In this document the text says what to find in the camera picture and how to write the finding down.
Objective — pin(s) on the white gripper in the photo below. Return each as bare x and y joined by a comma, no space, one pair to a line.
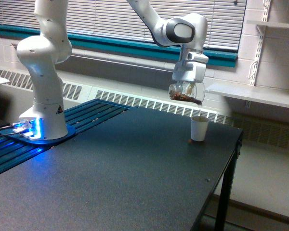
191,67

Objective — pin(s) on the clear plastic cup with contents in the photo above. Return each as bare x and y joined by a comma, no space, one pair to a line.
177,91

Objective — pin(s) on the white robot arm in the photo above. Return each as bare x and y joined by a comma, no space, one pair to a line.
45,120

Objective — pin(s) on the teal window sill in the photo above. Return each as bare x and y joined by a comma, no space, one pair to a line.
218,58

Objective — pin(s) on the white paper cup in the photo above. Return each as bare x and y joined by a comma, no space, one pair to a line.
199,125

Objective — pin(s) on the white window blinds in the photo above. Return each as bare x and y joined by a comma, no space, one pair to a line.
116,18

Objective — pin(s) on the white radiator heater cover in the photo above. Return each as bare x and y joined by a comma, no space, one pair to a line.
255,130

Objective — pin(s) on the black table leg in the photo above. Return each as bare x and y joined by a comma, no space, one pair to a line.
225,195

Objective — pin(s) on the blue slotted mounting plate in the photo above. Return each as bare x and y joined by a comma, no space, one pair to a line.
15,149

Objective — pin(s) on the white lower wall shelf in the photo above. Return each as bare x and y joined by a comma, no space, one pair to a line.
251,93

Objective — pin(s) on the white wall shelf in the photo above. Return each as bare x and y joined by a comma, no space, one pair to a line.
274,24
251,93

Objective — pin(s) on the white upper wall shelf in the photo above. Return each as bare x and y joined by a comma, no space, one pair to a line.
274,24

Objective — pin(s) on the white shelf bracket rail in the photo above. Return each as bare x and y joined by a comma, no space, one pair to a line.
261,28

